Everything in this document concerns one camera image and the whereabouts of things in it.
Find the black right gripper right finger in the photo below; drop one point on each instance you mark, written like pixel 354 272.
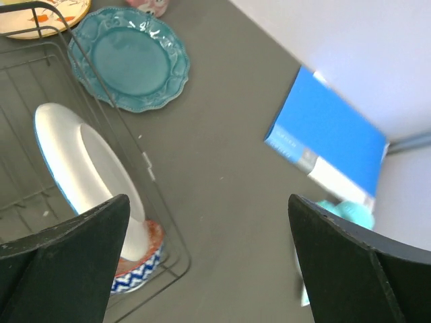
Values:
pixel 353 274

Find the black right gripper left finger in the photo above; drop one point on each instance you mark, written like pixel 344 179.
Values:
pixel 64 273

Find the red blue patterned bowl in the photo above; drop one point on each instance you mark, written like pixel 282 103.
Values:
pixel 130 276

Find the white watermelon plate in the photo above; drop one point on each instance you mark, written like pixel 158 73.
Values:
pixel 87 171

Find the black wire dish rack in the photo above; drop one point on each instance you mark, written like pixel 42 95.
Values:
pixel 38 71

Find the teal scalloped plate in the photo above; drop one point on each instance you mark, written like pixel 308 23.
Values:
pixel 128 59

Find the beige floral plate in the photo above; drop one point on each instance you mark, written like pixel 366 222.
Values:
pixel 46 22

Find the blue clip file folder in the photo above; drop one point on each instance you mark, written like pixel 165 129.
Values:
pixel 330 141

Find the pink mug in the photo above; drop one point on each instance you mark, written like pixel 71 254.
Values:
pixel 154 7

